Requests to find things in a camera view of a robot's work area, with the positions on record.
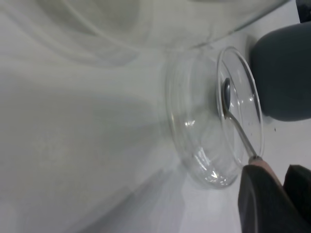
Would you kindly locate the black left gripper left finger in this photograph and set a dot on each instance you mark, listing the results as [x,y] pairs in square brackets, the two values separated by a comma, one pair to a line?
[262,206]

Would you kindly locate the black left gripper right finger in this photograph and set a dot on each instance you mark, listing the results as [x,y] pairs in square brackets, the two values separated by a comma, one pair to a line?
[300,187]

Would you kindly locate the dark blue-grey ceramic mug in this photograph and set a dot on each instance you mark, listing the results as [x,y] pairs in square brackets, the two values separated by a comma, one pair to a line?
[284,77]

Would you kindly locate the clear round glass lid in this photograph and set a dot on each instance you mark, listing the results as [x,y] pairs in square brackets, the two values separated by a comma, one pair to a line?
[194,145]

